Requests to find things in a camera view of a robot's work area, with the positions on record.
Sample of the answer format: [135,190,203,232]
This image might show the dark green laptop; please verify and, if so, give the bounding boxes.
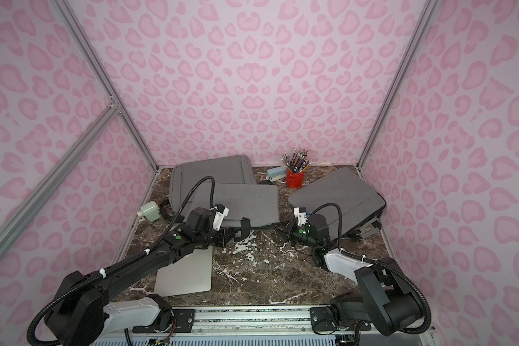
[154,247,213,296]

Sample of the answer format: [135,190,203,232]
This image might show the dark grey laptop case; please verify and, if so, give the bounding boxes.
[288,168,386,239]

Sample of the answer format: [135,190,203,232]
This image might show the grey laptop sleeve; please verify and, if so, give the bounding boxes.
[189,182,280,242]

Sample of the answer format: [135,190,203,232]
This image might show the grey zippered laptop bag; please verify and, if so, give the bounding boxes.
[159,154,257,217]

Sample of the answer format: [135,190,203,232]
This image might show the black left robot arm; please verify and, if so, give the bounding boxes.
[31,208,238,345]

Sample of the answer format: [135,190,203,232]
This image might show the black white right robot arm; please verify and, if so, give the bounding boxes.
[283,208,432,343]

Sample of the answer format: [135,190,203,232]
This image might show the red pencil cup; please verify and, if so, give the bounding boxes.
[285,170,305,189]

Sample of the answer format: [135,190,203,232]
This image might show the pale green tape dispenser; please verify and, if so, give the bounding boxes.
[137,201,161,222]

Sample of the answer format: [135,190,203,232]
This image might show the light blue eraser box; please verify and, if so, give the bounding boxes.
[266,166,287,182]

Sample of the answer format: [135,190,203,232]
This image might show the bundle of coloured pencils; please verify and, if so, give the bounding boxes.
[281,149,310,174]

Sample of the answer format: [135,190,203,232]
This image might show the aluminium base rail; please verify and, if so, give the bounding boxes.
[90,304,438,346]

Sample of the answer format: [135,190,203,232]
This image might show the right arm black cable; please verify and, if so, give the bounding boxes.
[309,202,433,334]

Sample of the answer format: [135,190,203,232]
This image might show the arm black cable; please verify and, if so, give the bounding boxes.
[25,175,216,346]
[309,202,433,334]

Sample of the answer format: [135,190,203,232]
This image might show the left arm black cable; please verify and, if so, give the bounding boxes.
[25,175,216,346]

